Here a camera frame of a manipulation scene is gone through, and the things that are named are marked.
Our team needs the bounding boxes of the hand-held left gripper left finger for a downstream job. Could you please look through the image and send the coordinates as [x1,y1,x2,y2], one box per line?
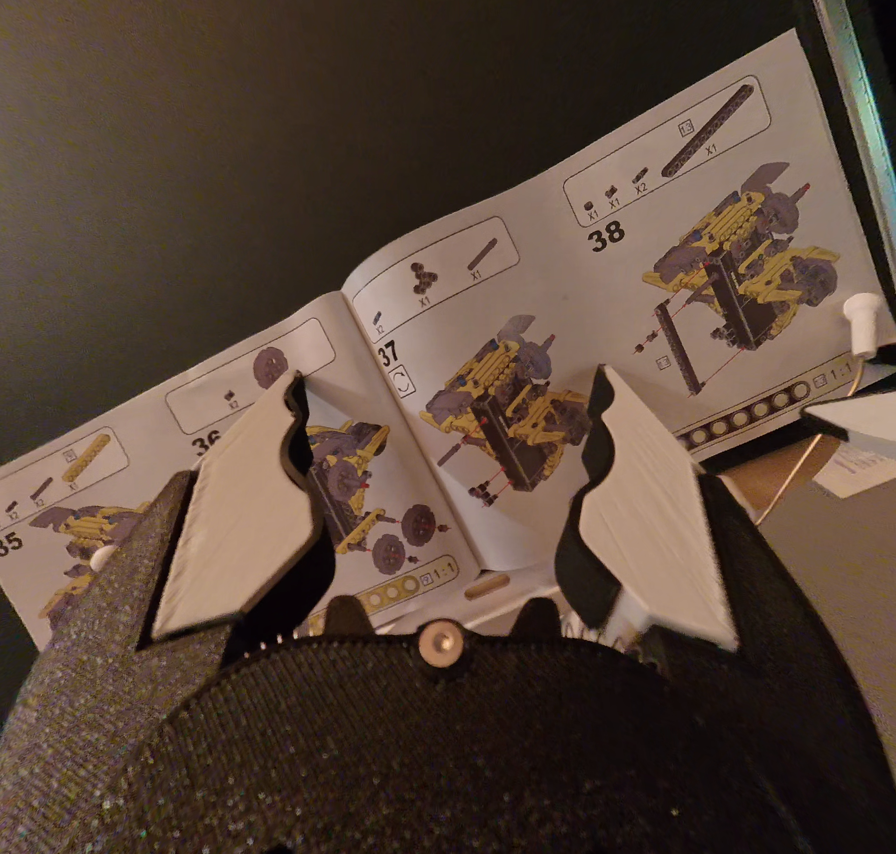
[150,371,338,652]

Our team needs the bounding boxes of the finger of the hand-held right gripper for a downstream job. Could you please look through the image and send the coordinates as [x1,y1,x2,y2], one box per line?
[800,386,896,464]

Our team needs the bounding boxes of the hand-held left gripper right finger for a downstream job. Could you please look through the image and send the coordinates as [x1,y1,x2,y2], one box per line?
[555,365,741,653]

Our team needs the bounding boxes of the toy assembly instruction booklet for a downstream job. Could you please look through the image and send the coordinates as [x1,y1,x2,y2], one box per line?
[0,28,879,648]

